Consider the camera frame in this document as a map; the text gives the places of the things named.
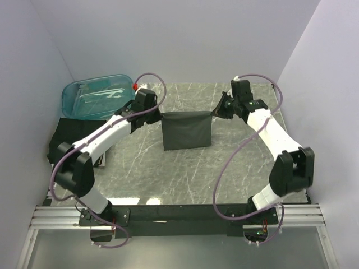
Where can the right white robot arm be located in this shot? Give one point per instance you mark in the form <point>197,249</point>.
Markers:
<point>293,168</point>

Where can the grey t-shirt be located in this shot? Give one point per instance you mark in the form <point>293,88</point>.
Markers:
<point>186,130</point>

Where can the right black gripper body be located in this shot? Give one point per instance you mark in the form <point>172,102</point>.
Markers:
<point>229,109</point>

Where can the aluminium frame rail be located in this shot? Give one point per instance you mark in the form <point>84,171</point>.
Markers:
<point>48,217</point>

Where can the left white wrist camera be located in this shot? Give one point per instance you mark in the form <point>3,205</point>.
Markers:
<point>137,86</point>

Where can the folded black t-shirt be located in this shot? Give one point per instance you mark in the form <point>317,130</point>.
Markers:
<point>70,131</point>

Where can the teal plastic bin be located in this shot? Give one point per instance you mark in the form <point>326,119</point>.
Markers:
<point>96,98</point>

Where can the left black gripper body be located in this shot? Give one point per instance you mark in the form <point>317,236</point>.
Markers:
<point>153,115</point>

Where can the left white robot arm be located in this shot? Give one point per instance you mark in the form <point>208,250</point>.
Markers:
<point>73,167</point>

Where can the black base beam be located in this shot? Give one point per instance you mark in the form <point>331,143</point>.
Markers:
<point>178,220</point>

